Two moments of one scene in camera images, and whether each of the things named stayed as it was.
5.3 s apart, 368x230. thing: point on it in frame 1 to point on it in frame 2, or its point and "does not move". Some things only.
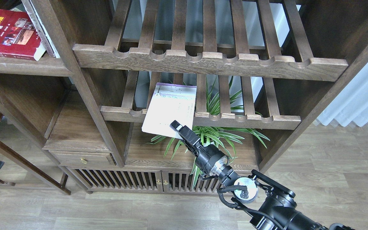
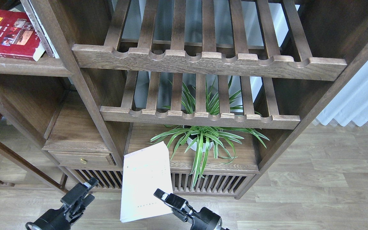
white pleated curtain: (364, 100) does not move
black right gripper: (208, 158) to (205, 219)
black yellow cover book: (19, 8) does not move
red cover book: (9, 33) does not move
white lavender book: (169, 102) to (144, 171)
